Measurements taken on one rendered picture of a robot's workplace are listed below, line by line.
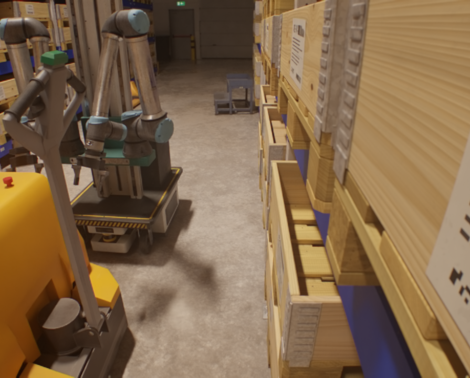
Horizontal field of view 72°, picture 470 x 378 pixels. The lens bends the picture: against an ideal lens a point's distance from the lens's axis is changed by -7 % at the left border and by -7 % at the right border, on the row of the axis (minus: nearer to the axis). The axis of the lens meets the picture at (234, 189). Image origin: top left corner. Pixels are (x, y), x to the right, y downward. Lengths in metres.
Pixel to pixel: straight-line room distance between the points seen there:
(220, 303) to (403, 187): 1.87
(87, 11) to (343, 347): 2.22
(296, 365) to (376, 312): 0.46
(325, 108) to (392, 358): 0.34
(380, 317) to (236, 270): 1.90
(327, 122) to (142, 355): 1.59
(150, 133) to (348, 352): 1.57
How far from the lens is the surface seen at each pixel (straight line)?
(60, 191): 1.19
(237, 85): 6.01
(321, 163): 0.58
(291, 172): 1.44
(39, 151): 1.10
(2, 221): 1.47
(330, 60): 0.53
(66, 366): 1.60
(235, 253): 2.46
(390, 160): 0.30
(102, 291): 1.78
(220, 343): 1.90
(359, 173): 0.37
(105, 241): 2.50
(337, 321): 0.81
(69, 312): 1.57
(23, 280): 1.49
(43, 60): 1.05
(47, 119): 1.08
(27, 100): 0.97
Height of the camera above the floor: 1.48
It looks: 26 degrees down
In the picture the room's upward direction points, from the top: straight up
